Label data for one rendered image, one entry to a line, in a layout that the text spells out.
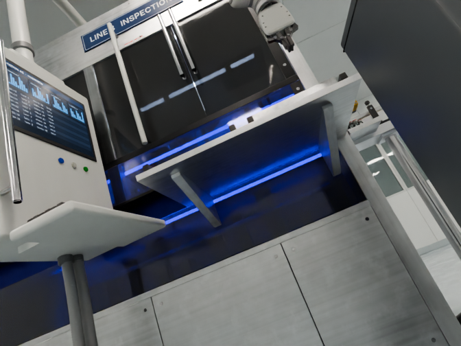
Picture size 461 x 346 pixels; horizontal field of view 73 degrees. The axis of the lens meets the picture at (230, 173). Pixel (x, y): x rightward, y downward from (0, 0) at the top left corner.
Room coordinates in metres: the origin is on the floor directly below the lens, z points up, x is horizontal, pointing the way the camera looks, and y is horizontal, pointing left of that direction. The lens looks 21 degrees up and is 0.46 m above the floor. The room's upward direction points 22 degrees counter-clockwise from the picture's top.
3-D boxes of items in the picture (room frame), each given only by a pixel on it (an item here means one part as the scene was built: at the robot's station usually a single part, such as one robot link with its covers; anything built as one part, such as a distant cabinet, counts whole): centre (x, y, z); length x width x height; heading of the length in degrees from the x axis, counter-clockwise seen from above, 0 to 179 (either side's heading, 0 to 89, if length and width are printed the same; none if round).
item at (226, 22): (1.19, -0.21, 1.51); 0.43 x 0.01 x 0.59; 84
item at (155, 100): (1.24, 0.24, 1.51); 0.47 x 0.01 x 0.59; 84
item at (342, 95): (1.03, -0.11, 0.87); 0.70 x 0.48 x 0.02; 84
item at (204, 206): (1.05, 0.14, 0.80); 0.34 x 0.03 x 0.13; 174
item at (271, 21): (0.82, -0.33, 1.21); 0.10 x 0.07 x 0.11; 84
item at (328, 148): (0.99, -0.36, 0.80); 0.34 x 0.03 x 0.13; 174
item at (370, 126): (1.21, -0.57, 0.87); 0.14 x 0.13 x 0.02; 174
